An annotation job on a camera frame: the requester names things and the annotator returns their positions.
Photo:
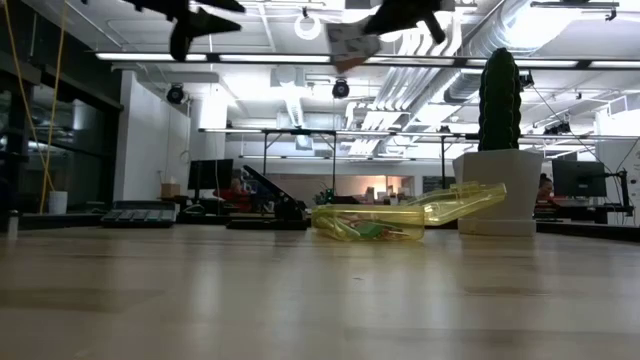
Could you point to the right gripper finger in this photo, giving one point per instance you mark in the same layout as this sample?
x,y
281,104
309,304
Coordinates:
x,y
400,12

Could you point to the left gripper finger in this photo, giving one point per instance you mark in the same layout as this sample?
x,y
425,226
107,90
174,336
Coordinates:
x,y
210,24
225,5

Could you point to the white sticky notepad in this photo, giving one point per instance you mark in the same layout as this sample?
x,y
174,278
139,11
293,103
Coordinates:
x,y
352,45

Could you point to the green eraser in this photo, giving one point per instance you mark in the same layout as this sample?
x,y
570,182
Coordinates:
x,y
371,230

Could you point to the light blue pen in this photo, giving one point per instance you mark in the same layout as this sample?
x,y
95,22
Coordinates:
x,y
332,229

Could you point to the black background robot arm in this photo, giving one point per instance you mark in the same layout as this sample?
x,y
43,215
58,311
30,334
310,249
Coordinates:
x,y
347,200

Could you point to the long ceiling light bar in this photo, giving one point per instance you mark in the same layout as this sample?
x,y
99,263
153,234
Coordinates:
x,y
150,57

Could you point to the green cactus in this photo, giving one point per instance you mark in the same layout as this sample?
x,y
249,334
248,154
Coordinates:
x,y
500,100

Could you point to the black computer monitor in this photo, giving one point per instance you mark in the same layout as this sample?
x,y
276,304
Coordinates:
x,y
210,174
579,179

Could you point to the cardboard box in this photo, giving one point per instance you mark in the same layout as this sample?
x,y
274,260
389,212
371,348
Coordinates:
x,y
170,190

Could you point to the white hexagonal plant pot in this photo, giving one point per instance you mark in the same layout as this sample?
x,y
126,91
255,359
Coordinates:
x,y
510,170

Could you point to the person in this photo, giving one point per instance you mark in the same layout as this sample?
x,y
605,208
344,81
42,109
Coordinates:
x,y
237,197
545,190

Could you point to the yellow transparent pencil case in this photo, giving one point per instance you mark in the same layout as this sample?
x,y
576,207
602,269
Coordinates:
x,y
450,205

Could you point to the black desk calculator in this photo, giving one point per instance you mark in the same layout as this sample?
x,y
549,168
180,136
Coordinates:
x,y
140,216

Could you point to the white cup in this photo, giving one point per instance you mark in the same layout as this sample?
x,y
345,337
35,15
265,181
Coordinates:
x,y
58,202

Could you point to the black background desk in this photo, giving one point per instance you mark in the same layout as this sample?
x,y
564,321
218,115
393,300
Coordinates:
x,y
575,212

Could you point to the small white cylinder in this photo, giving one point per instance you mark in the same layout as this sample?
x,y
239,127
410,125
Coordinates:
x,y
13,225

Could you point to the silver ventilation duct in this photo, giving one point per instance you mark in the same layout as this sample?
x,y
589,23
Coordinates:
x,y
500,30

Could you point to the black background workstation frame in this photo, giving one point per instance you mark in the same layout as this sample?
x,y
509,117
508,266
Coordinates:
x,y
300,132

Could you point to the black aluminium table frame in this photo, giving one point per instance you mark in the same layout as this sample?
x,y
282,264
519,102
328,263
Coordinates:
x,y
590,231

